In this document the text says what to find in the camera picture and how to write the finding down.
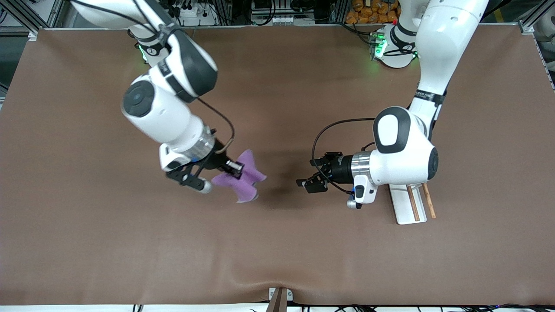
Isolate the purple and grey towel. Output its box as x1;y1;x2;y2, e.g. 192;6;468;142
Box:
211;149;267;204

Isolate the white rack base tray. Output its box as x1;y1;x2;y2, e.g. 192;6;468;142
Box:
388;184;428;225

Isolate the brown table mat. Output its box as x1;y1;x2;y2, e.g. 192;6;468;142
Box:
0;25;555;306

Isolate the brown wooden bar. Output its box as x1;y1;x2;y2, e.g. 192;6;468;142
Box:
265;288;288;312

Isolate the white power strip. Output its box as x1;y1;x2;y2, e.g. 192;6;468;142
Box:
173;4;217;26

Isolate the orange snack bags pile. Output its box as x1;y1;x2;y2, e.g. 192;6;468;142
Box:
346;0;399;25

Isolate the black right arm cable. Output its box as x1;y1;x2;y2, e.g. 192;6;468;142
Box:
197;97;235;154

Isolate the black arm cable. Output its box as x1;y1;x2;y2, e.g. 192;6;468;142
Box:
311;118;376;193
197;97;235;154

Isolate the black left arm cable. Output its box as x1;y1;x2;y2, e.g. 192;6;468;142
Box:
311;118;376;193

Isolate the metal table clamp bracket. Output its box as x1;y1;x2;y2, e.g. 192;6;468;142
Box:
269;287;294;302

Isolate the aluminium frame profile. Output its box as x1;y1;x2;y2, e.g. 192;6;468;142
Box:
518;6;548;35

